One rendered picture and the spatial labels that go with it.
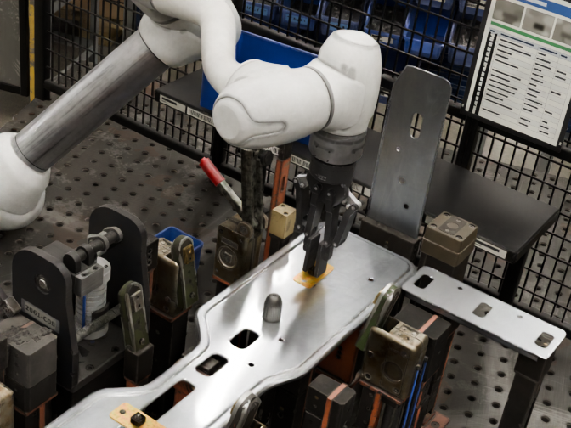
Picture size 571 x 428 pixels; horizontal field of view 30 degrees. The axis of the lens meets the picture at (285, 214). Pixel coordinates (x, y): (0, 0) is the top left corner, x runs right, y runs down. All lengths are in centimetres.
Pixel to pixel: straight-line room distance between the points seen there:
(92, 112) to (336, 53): 76
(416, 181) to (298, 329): 41
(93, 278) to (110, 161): 118
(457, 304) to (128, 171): 112
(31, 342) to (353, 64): 63
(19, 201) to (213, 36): 76
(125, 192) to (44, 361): 109
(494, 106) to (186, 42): 64
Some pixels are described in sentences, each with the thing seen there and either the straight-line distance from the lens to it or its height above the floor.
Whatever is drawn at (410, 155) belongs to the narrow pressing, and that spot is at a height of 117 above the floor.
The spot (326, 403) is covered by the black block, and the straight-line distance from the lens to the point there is 170.
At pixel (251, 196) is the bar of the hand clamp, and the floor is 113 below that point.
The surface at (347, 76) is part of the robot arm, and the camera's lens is 163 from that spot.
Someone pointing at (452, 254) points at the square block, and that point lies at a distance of 201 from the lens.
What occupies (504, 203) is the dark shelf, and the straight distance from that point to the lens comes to 221.
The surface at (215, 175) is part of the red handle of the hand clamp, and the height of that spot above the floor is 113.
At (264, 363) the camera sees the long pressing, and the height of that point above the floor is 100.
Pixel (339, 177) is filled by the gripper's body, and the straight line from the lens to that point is 174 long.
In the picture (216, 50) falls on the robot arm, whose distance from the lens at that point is 172.
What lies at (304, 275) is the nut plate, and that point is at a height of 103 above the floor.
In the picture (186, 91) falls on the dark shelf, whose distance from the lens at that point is 243.
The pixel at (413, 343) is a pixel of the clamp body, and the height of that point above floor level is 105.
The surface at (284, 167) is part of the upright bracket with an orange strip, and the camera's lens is 196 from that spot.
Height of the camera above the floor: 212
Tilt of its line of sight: 33 degrees down
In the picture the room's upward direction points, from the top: 9 degrees clockwise
